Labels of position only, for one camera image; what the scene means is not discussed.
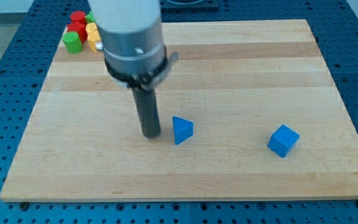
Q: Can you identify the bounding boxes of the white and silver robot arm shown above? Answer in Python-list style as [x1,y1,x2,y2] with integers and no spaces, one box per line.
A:
[88,0,179,91]

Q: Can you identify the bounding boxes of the blue cube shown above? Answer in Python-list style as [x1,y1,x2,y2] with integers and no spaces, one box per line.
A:
[267,124,300,157]

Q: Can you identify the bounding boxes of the green star block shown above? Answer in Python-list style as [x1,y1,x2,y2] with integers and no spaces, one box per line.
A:
[85,11,95,24]

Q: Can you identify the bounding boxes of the blue triangular prism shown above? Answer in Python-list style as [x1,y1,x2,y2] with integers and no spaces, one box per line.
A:
[172,116,194,145]

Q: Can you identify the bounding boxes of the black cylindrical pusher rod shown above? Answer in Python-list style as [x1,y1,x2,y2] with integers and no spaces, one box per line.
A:
[132,88,161,139]

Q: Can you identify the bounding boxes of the wooden board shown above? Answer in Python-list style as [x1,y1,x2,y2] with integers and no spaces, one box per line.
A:
[0,19,358,202]

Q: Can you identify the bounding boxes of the yellow block lower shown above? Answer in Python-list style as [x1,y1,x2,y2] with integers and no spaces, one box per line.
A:
[87,30,101,52]

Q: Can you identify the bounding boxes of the yellow block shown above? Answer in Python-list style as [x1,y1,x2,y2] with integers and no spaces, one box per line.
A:
[87,30,101,52]
[85,22,98,35]

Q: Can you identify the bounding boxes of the yellow block upper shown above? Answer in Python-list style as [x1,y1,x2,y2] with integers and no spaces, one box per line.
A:
[85,22,98,35]

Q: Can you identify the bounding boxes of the green cylinder block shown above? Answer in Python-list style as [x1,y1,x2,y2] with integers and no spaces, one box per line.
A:
[62,32,83,54]

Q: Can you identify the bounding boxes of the red block front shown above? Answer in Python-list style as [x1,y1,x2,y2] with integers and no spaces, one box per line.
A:
[67,22,88,44]

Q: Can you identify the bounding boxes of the red cylinder block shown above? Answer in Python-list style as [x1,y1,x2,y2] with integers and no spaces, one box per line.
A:
[70,11,86,25]

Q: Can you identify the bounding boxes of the blue perforated table plate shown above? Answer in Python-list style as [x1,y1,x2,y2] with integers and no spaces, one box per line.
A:
[0,0,358,223]

